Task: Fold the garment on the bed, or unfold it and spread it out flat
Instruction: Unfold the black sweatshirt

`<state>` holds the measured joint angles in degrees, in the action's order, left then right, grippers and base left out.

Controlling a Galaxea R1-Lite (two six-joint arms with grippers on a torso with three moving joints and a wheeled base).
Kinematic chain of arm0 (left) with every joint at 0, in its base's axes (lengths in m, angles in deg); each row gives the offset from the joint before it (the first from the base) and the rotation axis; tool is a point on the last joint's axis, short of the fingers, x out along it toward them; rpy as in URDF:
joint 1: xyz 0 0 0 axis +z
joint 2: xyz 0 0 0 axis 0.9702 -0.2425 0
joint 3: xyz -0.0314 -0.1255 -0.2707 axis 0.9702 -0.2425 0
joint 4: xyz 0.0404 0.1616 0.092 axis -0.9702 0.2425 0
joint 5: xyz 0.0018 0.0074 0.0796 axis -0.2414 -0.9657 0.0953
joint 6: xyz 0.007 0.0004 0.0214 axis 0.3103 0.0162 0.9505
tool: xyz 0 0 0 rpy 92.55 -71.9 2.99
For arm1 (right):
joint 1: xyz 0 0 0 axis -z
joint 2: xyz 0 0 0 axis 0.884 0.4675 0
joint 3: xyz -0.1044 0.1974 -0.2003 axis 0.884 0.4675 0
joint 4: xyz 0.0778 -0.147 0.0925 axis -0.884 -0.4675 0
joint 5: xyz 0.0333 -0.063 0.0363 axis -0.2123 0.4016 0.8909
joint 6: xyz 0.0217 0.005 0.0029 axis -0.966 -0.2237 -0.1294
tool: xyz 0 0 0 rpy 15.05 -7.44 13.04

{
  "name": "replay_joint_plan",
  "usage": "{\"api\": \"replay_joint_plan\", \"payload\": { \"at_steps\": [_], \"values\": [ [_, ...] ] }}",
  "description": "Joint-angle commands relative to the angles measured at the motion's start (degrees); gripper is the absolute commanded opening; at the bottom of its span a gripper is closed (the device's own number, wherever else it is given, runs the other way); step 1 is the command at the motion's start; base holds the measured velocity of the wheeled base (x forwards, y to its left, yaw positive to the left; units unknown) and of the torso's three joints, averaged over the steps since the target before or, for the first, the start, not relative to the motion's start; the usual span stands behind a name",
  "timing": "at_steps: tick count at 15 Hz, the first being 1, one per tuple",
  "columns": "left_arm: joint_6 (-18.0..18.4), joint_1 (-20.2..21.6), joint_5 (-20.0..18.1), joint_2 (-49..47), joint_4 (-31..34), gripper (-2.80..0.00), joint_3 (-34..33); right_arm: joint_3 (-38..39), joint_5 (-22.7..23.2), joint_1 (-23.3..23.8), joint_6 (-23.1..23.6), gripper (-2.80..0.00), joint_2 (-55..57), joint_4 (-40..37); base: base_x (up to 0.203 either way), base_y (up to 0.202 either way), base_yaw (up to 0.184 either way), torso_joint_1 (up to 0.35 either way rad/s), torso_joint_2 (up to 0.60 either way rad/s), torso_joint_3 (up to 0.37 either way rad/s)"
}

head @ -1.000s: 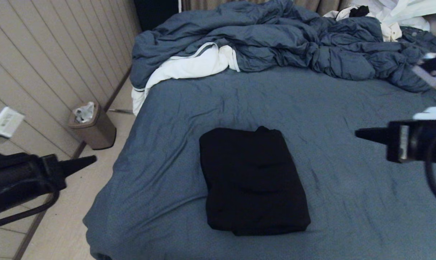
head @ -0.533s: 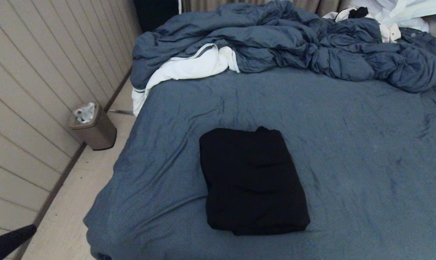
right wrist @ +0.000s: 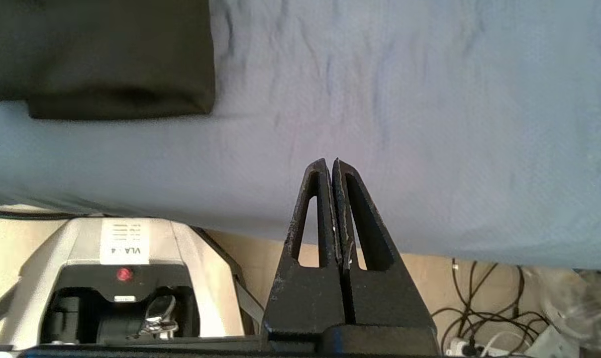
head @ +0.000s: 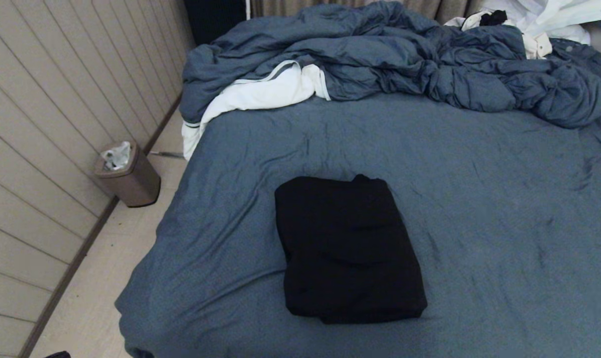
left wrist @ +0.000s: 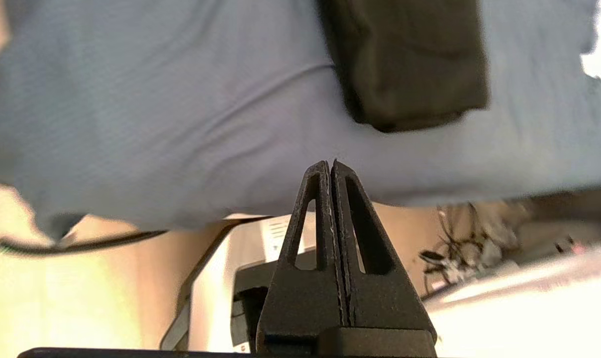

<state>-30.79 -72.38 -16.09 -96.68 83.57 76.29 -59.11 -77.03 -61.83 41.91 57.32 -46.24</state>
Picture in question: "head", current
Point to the brown trash bin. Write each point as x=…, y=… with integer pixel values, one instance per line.
x=136, y=181

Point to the black furniture piece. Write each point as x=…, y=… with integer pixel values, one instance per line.
x=216, y=15

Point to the grey metal rod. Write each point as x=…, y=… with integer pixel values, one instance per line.
x=166, y=154

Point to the black zip hoodie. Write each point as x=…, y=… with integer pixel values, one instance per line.
x=350, y=248

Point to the blue bed sheet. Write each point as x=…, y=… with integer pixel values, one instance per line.
x=504, y=199

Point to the small black garment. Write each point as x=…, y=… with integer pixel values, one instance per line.
x=493, y=18

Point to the cream garment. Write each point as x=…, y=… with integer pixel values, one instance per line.
x=539, y=47

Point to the beige curtain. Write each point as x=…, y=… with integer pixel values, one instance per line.
x=445, y=7

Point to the white plastic bin liner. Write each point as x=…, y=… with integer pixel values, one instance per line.
x=115, y=156

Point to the blue denim garment with buttons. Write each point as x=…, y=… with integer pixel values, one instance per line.
x=584, y=54

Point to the white clothes pile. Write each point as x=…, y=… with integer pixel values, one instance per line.
x=554, y=12

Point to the rumpled blue duvet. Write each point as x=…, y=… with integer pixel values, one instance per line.
x=380, y=49

